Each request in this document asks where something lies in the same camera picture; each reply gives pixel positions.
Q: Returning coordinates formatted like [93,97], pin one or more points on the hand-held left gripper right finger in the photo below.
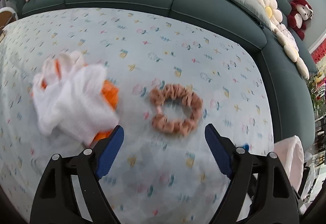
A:
[219,150]

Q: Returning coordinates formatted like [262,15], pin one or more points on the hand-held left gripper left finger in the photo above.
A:
[109,152]

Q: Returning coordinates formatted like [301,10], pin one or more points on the white and orange gloves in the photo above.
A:
[73,101]

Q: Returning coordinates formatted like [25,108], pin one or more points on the bin with white liner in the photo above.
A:
[290,157]

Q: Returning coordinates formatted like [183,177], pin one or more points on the small blue object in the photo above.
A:
[245,146]

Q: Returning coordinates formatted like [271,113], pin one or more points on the pink fabric scrunchie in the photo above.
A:
[175,91]

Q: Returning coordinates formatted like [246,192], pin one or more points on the clear plastic bag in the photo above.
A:
[309,170]

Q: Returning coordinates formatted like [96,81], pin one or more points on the potted flowering plant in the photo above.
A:
[317,94]

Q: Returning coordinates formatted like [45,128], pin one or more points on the floral light blue tablecloth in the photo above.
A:
[152,48]

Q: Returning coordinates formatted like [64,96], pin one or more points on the white flower-shaped cushion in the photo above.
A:
[268,7]
[293,53]

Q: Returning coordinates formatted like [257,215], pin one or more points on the crumpled white cloth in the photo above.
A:
[287,34]

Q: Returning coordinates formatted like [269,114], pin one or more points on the grey-blue embroidered cushion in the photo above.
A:
[247,2]

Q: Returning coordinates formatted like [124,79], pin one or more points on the red plush monkey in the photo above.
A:
[298,17]

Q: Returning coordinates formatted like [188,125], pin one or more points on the wooden chair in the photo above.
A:
[6,19]

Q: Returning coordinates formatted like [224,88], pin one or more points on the red wall decoration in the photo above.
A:
[319,54]

